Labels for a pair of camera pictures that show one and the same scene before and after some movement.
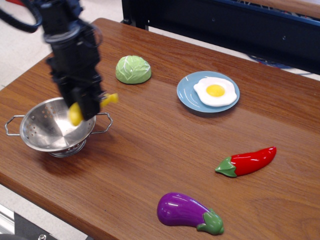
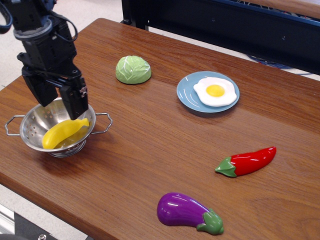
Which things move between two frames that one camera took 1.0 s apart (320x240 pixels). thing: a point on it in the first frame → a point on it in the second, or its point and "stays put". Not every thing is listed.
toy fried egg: [216, 92] stays put
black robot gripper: [74, 63] → [51, 56]
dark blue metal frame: [290, 39] stays put
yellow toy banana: [74, 115] → [55, 133]
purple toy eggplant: [177, 209] stays put
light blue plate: [187, 95] stays put
